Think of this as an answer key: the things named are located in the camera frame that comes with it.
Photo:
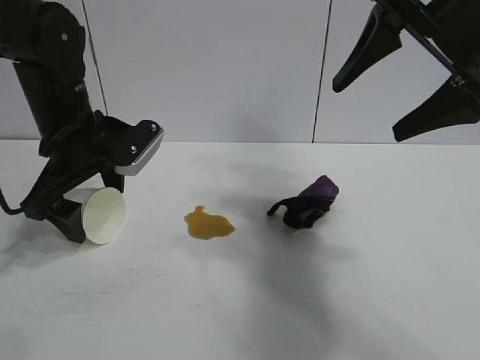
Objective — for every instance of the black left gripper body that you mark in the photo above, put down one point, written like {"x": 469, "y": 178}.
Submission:
{"x": 78, "y": 157}

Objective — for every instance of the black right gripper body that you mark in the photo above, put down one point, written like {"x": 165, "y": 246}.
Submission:
{"x": 446, "y": 26}

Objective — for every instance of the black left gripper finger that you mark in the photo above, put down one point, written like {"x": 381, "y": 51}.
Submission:
{"x": 112, "y": 182}
{"x": 71, "y": 221}

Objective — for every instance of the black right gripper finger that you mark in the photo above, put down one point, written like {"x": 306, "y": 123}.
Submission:
{"x": 375, "y": 41}
{"x": 446, "y": 112}

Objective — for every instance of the white paper cup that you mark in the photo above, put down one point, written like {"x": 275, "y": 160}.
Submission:
{"x": 105, "y": 217}

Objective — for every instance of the purple and black cloth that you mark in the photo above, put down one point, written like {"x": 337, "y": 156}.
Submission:
{"x": 303, "y": 210}

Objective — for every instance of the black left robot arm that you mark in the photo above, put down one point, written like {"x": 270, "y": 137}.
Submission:
{"x": 48, "y": 75}

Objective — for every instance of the brown liquid spill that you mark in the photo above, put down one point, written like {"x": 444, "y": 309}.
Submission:
{"x": 208, "y": 227}

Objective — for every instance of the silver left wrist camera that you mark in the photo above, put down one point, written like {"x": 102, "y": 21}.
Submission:
{"x": 142, "y": 157}

